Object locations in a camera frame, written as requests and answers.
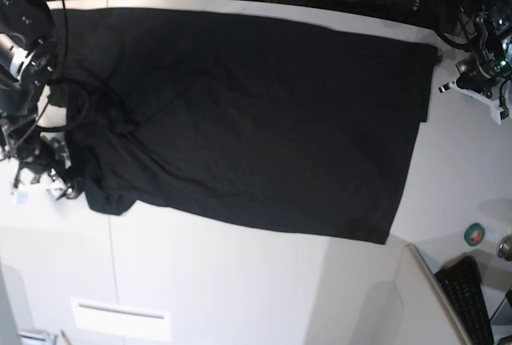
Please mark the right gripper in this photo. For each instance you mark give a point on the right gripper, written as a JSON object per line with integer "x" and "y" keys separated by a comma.
{"x": 46, "y": 159}

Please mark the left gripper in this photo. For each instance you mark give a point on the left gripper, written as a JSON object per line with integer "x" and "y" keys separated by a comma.
{"x": 473, "y": 78}

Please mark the black t-shirt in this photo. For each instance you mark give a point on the black t-shirt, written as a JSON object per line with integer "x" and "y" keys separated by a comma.
{"x": 258, "y": 122}

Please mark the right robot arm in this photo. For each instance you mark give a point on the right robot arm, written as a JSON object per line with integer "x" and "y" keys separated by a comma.
{"x": 30, "y": 62}

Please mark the green tape roll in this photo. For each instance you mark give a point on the green tape roll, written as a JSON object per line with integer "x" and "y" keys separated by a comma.
{"x": 474, "y": 234}

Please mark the silver metal knob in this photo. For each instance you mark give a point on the silver metal knob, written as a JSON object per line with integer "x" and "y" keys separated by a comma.
{"x": 504, "y": 248}

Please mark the black keyboard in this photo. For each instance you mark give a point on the black keyboard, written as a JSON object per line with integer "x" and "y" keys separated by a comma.
{"x": 462, "y": 284}

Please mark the white divider panel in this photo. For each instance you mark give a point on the white divider panel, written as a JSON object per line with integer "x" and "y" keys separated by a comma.
{"x": 428, "y": 311}

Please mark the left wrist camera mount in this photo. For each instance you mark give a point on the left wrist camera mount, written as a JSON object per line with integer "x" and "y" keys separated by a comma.
{"x": 499, "y": 104}

